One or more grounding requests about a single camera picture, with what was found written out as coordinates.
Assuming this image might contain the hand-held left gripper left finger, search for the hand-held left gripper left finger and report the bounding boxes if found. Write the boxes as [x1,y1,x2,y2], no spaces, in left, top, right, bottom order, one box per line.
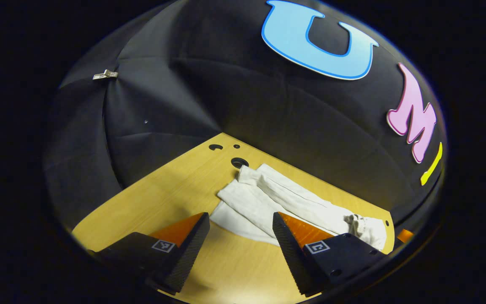
[89,212,211,295]

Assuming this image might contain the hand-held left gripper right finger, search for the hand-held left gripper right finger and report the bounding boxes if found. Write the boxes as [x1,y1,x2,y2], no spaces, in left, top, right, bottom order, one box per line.
[272,212,387,297]

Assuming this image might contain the white jeans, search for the white jeans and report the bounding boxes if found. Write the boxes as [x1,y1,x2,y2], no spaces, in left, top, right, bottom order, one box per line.
[209,164,388,251]

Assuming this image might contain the small white clip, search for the small white clip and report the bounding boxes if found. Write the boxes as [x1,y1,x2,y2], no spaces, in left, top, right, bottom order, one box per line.
[92,69,119,81]

